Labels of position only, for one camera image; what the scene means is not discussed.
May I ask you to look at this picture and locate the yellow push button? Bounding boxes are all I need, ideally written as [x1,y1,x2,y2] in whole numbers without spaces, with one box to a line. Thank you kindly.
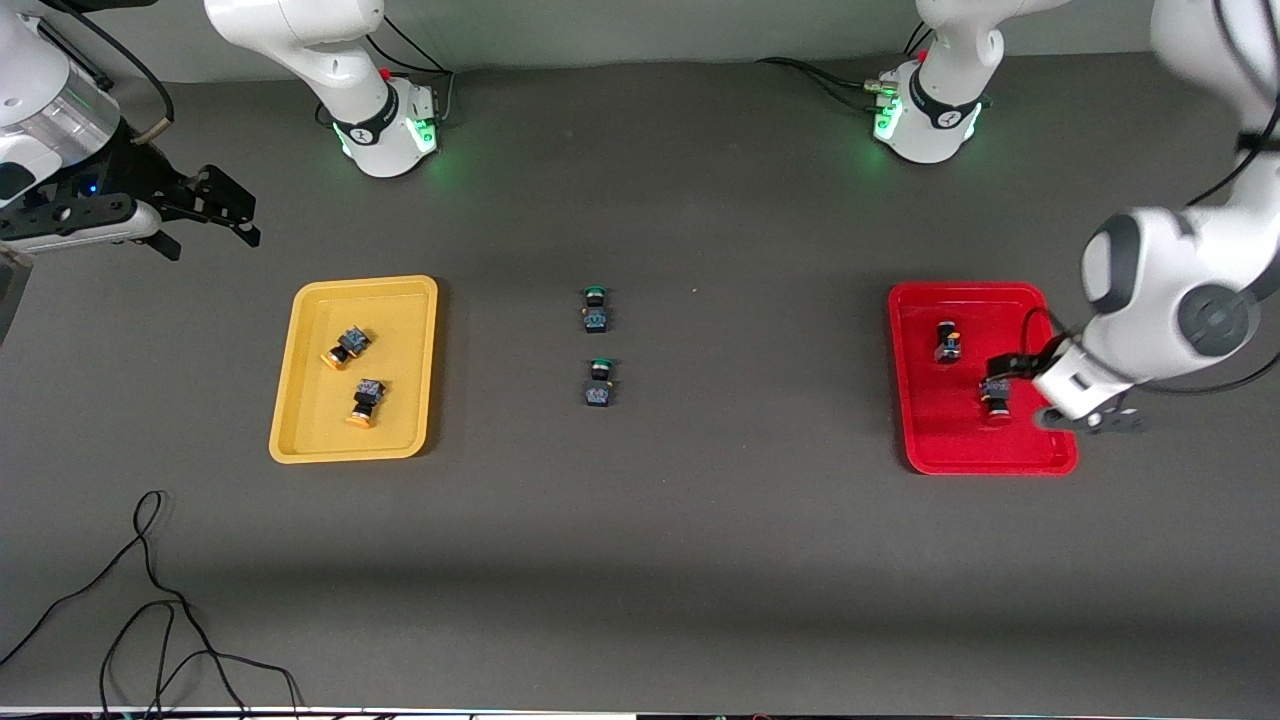
[320,326,372,371]
[346,379,388,429]

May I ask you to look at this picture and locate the red plastic tray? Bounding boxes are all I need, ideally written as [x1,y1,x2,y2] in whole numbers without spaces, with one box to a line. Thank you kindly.
[888,282,1080,477]

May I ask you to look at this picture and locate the yellow plastic tray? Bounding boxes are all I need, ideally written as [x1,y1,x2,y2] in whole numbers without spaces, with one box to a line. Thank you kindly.
[268,275,441,466]

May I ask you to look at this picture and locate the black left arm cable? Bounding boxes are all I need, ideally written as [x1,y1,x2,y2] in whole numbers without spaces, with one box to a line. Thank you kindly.
[1018,0,1280,397]

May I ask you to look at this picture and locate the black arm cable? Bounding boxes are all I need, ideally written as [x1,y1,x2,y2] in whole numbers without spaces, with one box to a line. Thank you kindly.
[1018,0,1280,397]
[40,0,176,146]

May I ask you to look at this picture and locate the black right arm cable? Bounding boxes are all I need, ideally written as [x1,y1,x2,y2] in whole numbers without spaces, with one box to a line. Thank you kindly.
[40,0,176,146]

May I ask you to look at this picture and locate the thin black loose cable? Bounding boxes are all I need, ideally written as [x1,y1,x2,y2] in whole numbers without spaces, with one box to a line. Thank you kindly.
[0,489,303,720]

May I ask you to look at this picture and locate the black right arm base cables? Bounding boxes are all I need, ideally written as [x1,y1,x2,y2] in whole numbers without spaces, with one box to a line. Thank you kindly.
[362,14,457,129]

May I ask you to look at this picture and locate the black arm base cables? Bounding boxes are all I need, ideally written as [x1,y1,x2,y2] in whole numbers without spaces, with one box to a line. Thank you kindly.
[362,14,457,129]
[753,25,936,113]

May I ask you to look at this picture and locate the black left arm base cables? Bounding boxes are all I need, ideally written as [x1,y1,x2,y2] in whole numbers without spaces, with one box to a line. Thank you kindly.
[753,25,936,113]

